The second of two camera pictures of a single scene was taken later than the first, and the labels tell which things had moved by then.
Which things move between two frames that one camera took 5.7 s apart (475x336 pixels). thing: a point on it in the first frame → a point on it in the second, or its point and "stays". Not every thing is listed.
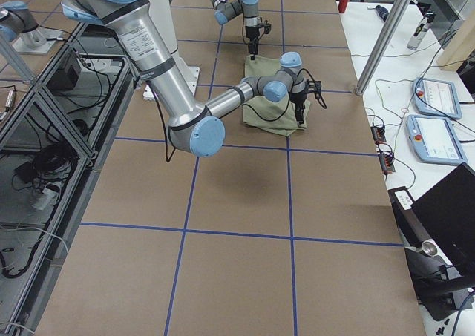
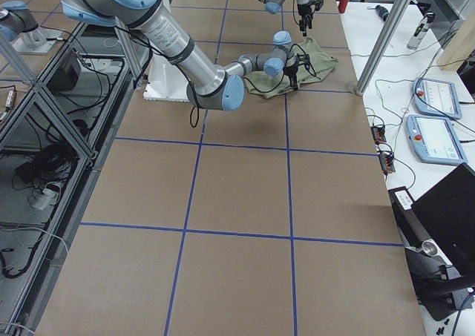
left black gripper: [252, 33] → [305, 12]
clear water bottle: [421, 30] stays
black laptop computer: [448, 213] stays
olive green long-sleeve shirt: [279, 117] → [308, 61]
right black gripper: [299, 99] → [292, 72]
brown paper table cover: [272, 234] stays
